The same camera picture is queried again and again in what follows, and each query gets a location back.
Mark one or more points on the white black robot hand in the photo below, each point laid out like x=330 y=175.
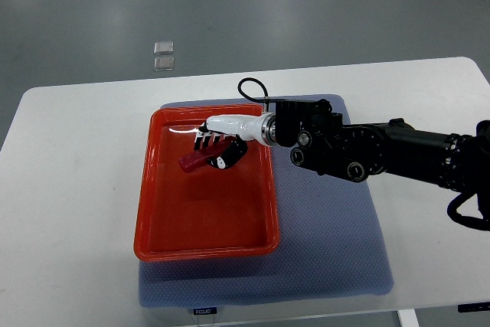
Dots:
x=224 y=138

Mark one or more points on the red pepper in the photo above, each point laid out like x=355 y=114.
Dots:
x=200 y=158

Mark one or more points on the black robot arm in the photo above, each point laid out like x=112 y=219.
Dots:
x=322 y=143

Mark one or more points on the red plastic tray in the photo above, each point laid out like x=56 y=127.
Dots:
x=208 y=213

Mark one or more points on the lower floor plate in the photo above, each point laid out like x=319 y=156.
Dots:
x=163 y=63

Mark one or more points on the floor plate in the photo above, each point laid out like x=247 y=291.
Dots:
x=163 y=47
x=163 y=63

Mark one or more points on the upper floor plate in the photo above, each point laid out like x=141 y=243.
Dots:
x=163 y=47

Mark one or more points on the blue-grey mesh mat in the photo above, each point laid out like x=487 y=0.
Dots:
x=331 y=245

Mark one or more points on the black label tag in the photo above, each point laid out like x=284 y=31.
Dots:
x=206 y=311

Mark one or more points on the white table leg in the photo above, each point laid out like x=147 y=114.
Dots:
x=408 y=318

